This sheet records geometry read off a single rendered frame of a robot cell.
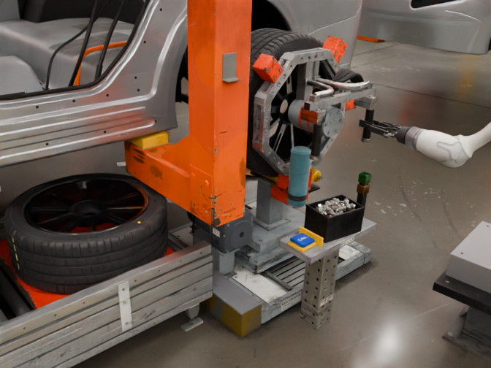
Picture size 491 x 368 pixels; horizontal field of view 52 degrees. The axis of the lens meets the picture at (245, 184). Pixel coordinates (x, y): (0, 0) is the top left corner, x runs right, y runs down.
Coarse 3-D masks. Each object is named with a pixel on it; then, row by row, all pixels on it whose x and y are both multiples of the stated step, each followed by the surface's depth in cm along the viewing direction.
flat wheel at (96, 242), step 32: (32, 192) 223; (64, 192) 233; (96, 192) 239; (128, 192) 235; (32, 224) 198; (64, 224) 238; (96, 224) 212; (128, 224) 200; (160, 224) 210; (32, 256) 191; (64, 256) 189; (96, 256) 190; (128, 256) 198; (160, 256) 216; (64, 288) 195
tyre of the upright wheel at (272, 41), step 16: (256, 32) 224; (272, 32) 221; (288, 32) 221; (256, 48) 212; (272, 48) 209; (288, 48) 214; (304, 48) 221; (256, 80) 208; (256, 160) 225; (272, 176) 236
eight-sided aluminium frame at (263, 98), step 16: (320, 48) 221; (288, 64) 205; (336, 64) 226; (256, 96) 206; (272, 96) 205; (256, 112) 209; (256, 128) 212; (256, 144) 214; (272, 160) 219; (320, 160) 242
